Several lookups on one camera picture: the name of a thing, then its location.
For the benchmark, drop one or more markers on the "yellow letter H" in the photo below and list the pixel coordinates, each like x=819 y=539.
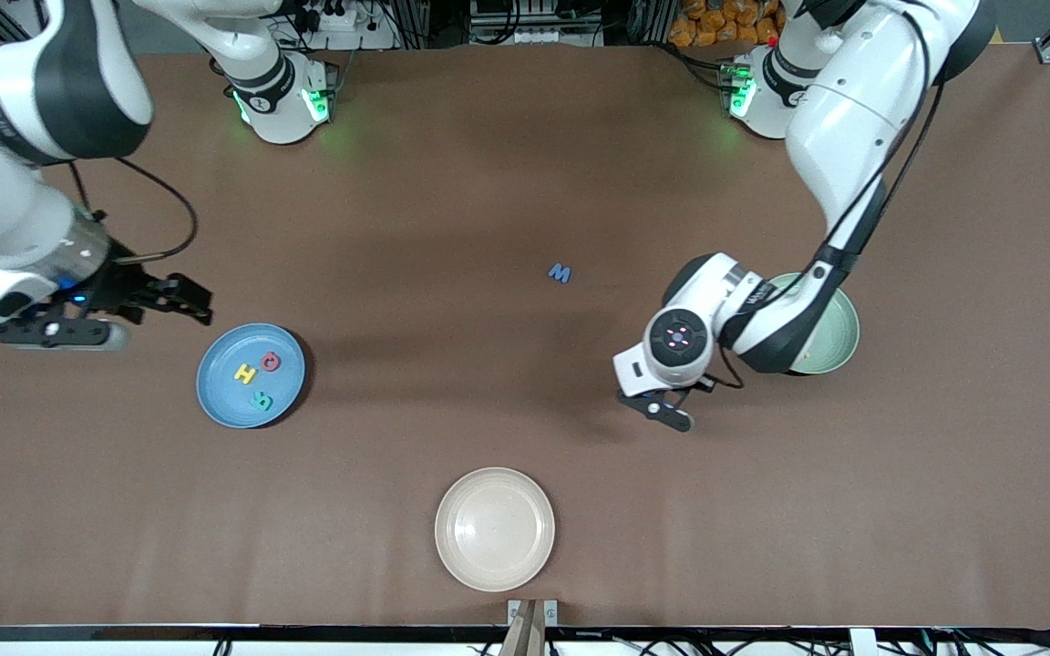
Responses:
x=245 y=373

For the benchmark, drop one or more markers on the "brown table cover sheet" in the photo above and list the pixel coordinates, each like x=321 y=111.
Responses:
x=124 y=547

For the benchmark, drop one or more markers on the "black electronics rack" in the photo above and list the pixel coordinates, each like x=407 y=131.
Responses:
x=534 y=23

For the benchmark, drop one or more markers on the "white power strip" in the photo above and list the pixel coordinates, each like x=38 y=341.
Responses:
x=338 y=16

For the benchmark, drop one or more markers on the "beige plate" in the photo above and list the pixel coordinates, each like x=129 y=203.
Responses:
x=495 y=528

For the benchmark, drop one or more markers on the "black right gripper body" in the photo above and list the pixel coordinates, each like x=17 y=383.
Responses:
x=120 y=284

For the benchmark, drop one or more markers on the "metal edge bracket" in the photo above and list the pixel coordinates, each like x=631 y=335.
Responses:
x=514 y=609

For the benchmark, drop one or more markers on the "blue plate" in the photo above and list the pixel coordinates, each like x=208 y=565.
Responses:
x=220 y=387

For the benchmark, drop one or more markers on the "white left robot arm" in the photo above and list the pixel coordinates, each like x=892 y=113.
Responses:
x=853 y=118

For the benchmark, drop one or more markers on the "orange bag pile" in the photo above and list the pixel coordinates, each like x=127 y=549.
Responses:
x=703 y=27

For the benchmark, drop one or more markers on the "teal letter R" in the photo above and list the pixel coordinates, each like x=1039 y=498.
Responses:
x=261 y=401

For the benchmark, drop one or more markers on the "red letter Q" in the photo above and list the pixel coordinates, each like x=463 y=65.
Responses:
x=263 y=362

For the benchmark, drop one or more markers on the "tan wooden strip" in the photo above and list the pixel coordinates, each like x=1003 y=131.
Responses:
x=525 y=638

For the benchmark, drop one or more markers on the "green plate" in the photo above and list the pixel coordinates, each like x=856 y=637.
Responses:
x=839 y=328

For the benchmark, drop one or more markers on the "blue letter W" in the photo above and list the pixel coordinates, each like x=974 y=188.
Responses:
x=560 y=274

